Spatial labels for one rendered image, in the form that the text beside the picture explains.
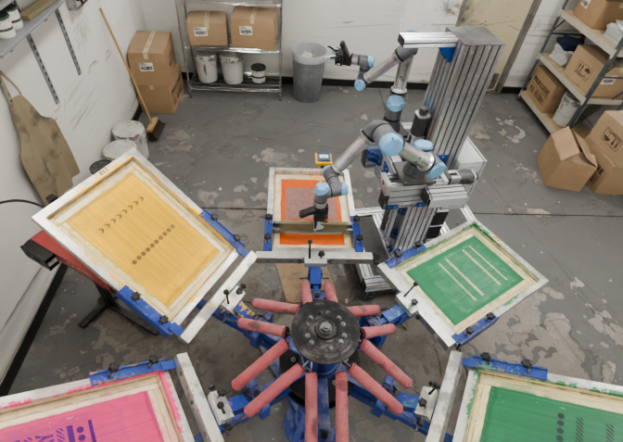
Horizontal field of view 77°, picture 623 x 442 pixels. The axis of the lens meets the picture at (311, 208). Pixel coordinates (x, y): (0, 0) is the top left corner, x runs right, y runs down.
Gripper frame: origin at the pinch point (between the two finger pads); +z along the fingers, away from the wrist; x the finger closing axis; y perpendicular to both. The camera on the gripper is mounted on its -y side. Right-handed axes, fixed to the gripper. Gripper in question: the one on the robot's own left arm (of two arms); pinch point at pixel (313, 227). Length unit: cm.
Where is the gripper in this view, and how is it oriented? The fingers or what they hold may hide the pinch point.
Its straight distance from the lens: 243.5
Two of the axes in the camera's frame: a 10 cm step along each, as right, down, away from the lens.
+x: -0.4, -7.2, 6.9
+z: -0.6, 7.0, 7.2
